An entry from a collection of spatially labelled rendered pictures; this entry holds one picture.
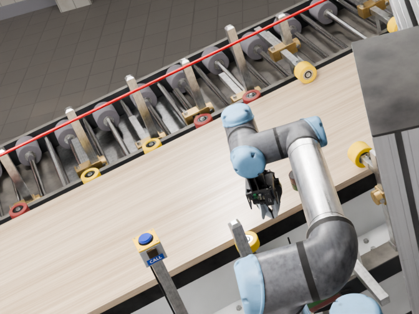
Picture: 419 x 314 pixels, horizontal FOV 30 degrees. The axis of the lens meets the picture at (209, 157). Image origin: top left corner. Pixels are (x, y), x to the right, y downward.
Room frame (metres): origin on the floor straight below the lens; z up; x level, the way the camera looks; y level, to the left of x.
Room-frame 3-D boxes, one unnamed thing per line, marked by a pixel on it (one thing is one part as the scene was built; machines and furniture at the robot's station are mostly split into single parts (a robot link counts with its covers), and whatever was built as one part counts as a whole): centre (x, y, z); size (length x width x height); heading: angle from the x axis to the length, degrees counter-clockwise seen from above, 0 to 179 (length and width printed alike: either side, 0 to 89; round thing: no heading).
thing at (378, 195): (1.89, -0.51, 0.94); 0.13 x 0.06 x 0.05; 99
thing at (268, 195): (1.54, -0.09, 1.46); 0.09 x 0.08 x 0.12; 165
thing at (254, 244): (1.96, -0.01, 0.85); 0.08 x 0.08 x 0.11
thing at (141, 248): (1.77, 0.26, 1.18); 0.07 x 0.07 x 0.08; 9
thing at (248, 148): (1.44, -0.10, 1.61); 0.11 x 0.11 x 0.08; 82
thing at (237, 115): (1.54, -0.09, 1.61); 0.09 x 0.08 x 0.11; 172
